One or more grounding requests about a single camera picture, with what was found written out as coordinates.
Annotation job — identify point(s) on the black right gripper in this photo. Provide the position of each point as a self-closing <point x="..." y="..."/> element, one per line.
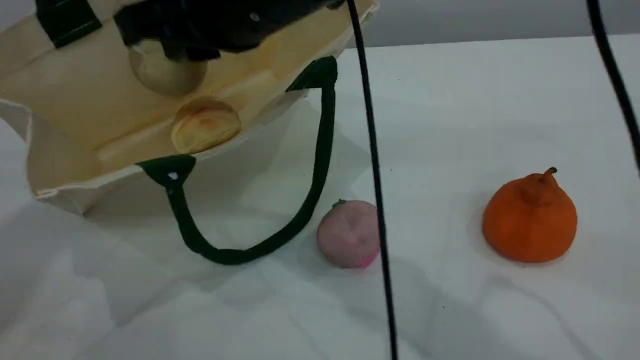
<point x="215" y="22"/>

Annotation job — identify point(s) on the pink round peach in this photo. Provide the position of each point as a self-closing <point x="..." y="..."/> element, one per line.
<point x="345" y="235"/>

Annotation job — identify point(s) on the orange tangerine with stem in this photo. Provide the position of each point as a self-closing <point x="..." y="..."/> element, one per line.
<point x="530" y="222"/>

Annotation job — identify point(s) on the long ridged golden bread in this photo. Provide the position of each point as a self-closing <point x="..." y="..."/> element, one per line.
<point x="205" y="127"/>

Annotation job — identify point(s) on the beige potato toy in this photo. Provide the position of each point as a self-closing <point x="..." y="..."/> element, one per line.
<point x="165" y="77"/>

